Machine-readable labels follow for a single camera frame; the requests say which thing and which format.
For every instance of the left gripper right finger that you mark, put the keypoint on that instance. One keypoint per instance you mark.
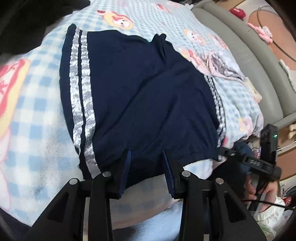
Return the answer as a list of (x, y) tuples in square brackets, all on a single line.
[(184, 185)]

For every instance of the person's right hand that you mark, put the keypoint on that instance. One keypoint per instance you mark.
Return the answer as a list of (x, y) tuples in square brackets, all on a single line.
[(270, 191)]

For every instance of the grey padded bed frame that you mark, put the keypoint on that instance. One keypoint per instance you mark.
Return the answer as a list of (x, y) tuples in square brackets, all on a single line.
[(256, 61)]

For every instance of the white plastic bag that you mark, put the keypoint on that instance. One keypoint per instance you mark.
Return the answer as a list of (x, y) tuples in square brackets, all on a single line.
[(272, 220)]

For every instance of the pink plush toy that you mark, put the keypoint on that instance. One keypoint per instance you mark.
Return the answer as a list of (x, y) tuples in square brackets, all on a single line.
[(263, 32)]

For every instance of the lilac crumpled garment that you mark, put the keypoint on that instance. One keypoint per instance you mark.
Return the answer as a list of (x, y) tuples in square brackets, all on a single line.
[(222, 66)]

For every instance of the navy shorts with silver stripes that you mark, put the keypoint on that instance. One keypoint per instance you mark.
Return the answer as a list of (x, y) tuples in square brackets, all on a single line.
[(126, 99)]

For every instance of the blue checked cartoon blanket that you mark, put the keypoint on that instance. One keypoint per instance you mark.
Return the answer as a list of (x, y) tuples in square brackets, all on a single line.
[(37, 153)]

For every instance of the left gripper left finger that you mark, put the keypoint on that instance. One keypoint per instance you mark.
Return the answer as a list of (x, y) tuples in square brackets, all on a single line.
[(107, 185)]

